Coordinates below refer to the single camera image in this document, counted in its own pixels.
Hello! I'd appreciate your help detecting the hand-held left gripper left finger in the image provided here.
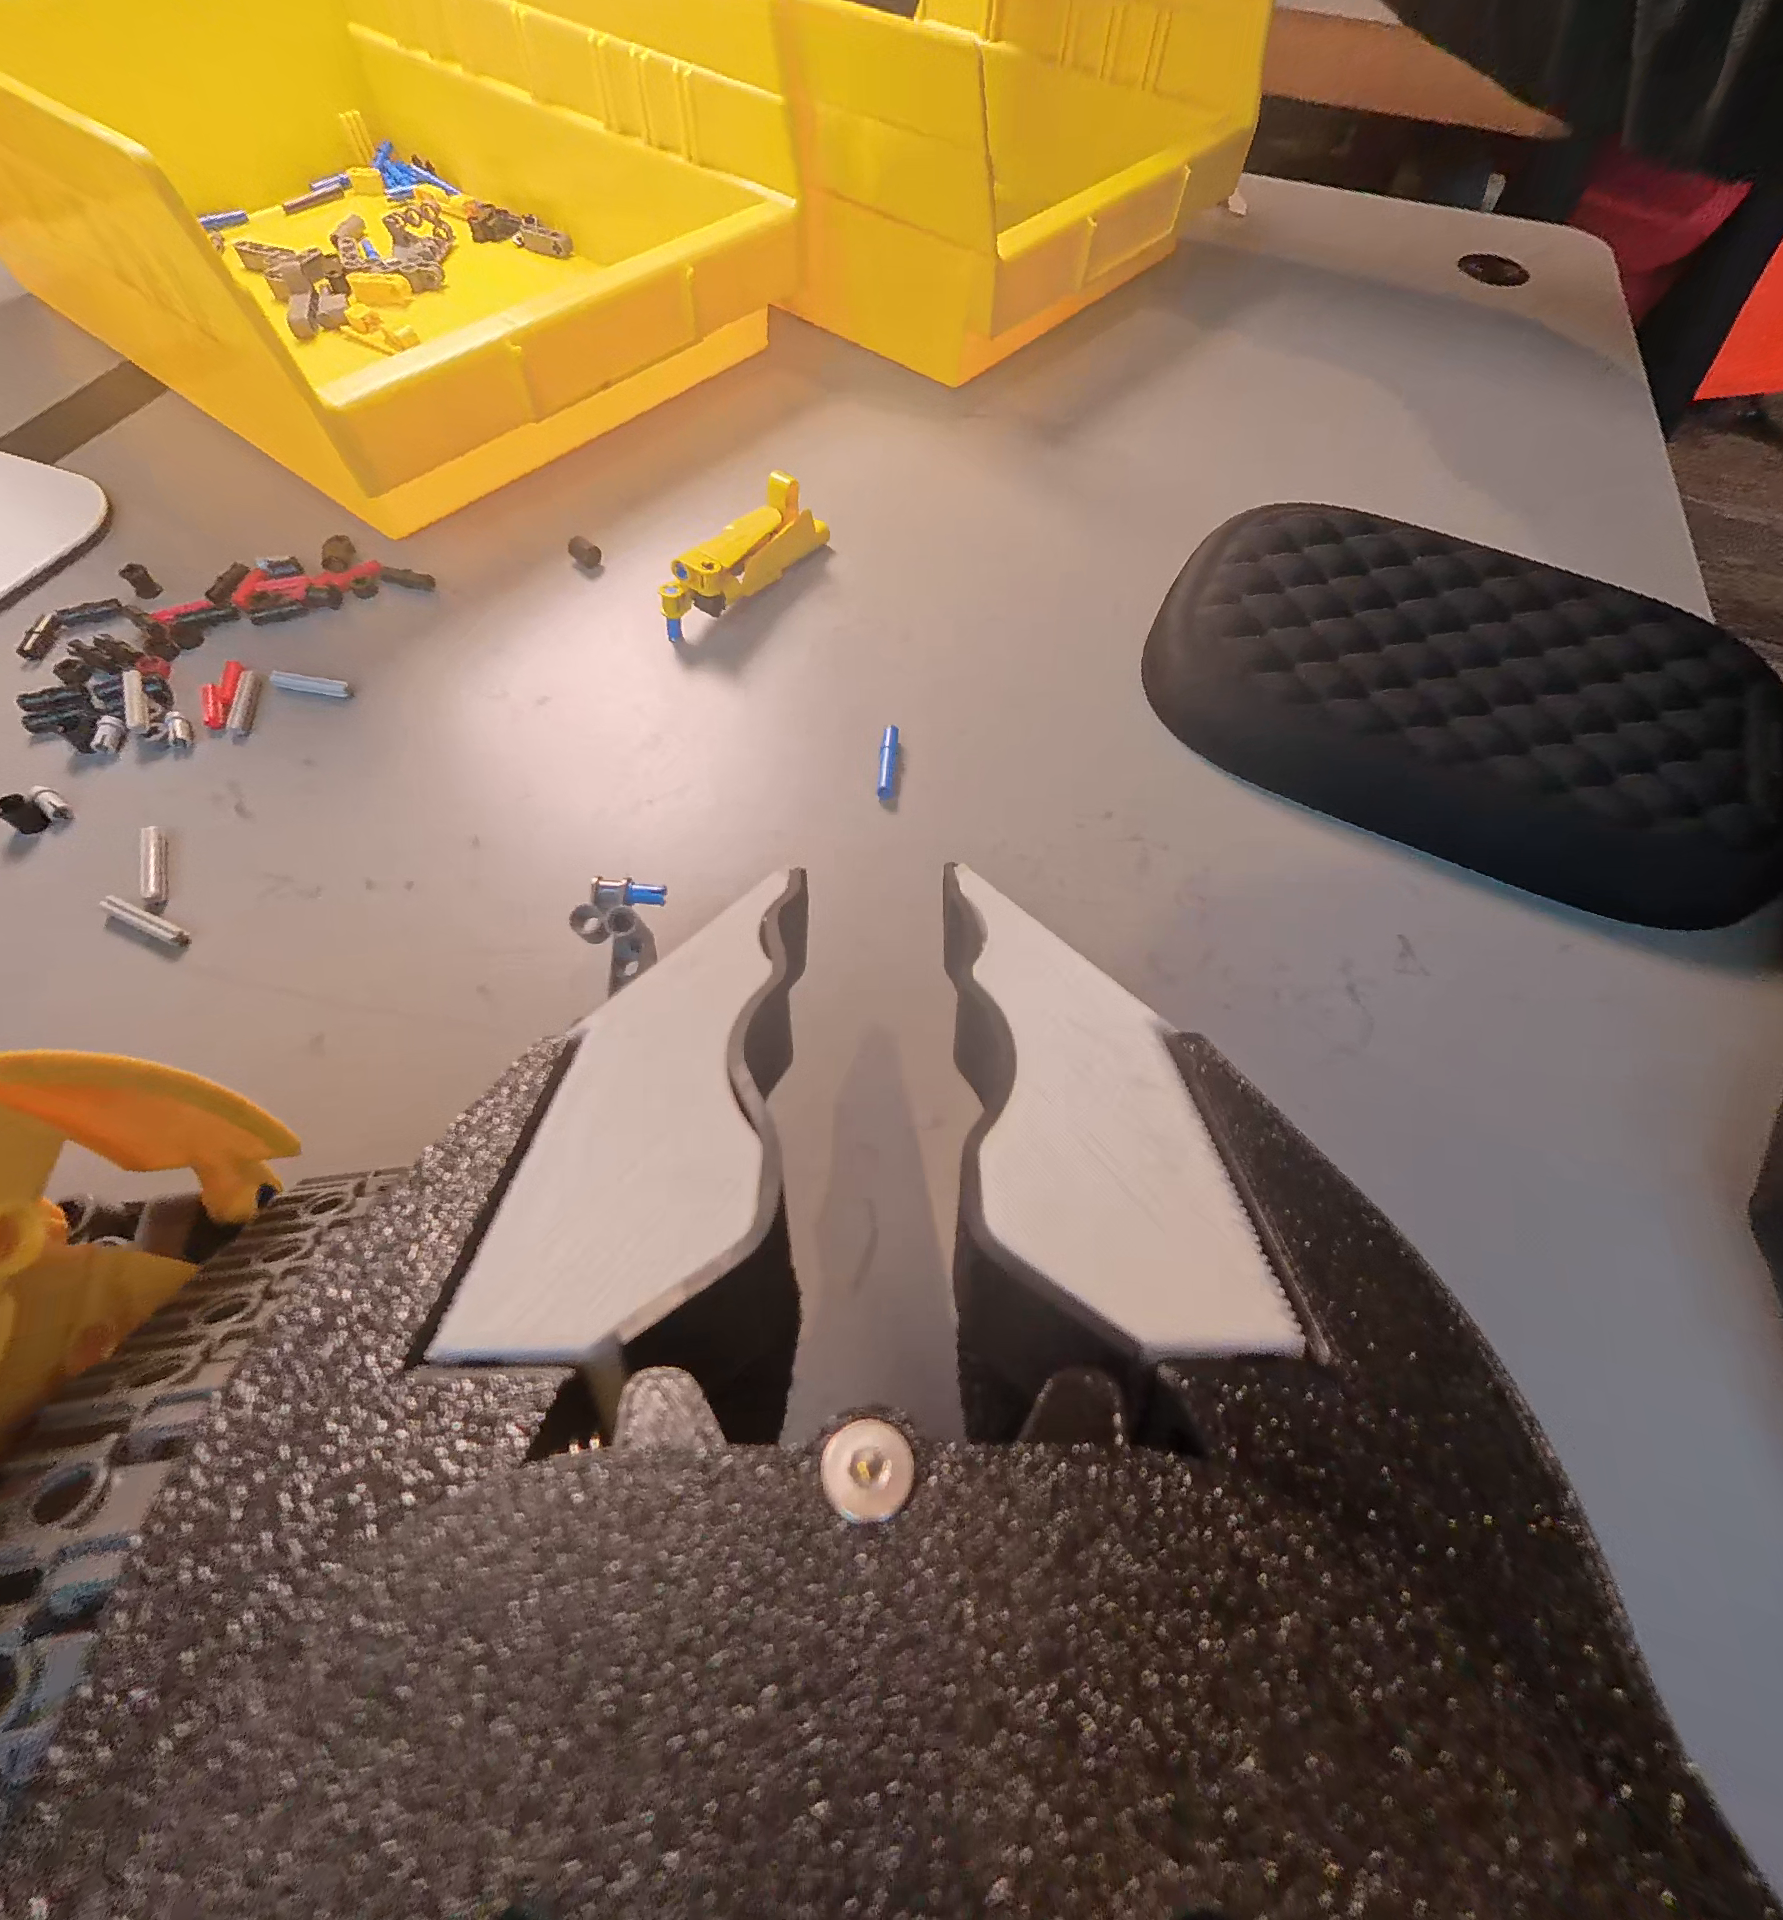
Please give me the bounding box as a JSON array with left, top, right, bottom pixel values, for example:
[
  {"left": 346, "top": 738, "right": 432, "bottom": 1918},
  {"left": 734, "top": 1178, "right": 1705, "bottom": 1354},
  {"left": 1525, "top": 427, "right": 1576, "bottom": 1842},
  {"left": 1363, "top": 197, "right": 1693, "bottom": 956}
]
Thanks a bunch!
[{"left": 416, "top": 870, "right": 809, "bottom": 1412}]

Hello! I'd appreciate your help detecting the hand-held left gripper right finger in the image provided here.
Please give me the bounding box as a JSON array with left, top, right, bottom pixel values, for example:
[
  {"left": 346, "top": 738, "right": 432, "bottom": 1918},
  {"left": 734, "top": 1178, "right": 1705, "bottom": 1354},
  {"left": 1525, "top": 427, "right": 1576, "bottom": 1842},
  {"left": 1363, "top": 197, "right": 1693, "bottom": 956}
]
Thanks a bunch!
[{"left": 942, "top": 862, "right": 1322, "bottom": 1412}]

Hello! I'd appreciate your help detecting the grey bent beam piece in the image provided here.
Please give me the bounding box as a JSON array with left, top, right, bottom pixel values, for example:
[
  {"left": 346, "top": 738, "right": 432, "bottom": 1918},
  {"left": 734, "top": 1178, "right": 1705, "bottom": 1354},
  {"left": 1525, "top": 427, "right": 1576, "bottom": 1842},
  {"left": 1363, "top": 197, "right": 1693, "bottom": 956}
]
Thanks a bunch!
[{"left": 573, "top": 901, "right": 660, "bottom": 995}]

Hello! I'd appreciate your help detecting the yellow toy tracked robot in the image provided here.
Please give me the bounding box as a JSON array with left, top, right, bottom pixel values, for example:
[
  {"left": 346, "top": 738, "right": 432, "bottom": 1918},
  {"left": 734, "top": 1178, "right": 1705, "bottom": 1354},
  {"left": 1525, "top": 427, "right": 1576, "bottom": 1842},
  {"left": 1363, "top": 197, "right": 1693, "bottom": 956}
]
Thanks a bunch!
[{"left": 0, "top": 1049, "right": 507, "bottom": 1920}]

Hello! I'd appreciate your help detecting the large yellow bin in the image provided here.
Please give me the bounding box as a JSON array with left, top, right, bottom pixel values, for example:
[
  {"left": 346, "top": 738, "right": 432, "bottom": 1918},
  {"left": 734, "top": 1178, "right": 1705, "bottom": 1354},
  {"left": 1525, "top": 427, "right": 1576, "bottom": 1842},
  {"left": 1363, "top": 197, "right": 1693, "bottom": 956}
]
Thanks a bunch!
[{"left": 0, "top": 0, "right": 807, "bottom": 540}]

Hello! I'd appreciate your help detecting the grey desk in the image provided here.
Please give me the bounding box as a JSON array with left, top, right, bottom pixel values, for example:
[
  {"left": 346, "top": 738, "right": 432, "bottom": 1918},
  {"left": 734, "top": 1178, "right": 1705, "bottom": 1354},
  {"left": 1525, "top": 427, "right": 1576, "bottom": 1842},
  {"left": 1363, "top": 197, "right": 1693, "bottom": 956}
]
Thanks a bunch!
[{"left": 0, "top": 167, "right": 1783, "bottom": 1920}]

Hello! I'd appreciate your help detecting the black dimpled cushion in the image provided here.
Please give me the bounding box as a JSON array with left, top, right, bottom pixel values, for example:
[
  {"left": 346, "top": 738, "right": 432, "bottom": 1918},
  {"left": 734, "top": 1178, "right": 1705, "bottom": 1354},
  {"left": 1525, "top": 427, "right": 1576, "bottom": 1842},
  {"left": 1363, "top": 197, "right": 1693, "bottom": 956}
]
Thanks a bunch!
[{"left": 1139, "top": 500, "right": 1783, "bottom": 936}]

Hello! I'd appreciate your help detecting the small yellow block assembly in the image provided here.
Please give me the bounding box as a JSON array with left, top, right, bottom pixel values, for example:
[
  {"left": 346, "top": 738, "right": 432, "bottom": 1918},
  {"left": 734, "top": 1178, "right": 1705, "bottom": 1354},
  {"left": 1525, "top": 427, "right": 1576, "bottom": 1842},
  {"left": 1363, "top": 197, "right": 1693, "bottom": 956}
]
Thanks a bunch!
[{"left": 660, "top": 470, "right": 835, "bottom": 628}]

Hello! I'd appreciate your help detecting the pile of small building pieces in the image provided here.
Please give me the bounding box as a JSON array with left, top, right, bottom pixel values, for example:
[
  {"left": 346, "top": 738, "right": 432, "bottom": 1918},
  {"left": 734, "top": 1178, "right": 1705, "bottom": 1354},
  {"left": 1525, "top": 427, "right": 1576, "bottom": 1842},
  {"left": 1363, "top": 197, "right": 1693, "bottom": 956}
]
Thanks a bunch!
[{"left": 0, "top": 534, "right": 440, "bottom": 845}]

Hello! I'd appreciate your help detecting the red bag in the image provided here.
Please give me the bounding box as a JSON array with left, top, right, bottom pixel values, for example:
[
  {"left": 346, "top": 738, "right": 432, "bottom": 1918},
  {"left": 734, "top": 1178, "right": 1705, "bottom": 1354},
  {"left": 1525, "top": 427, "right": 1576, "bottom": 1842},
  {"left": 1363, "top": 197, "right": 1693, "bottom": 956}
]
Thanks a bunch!
[{"left": 1568, "top": 144, "right": 1754, "bottom": 324}]

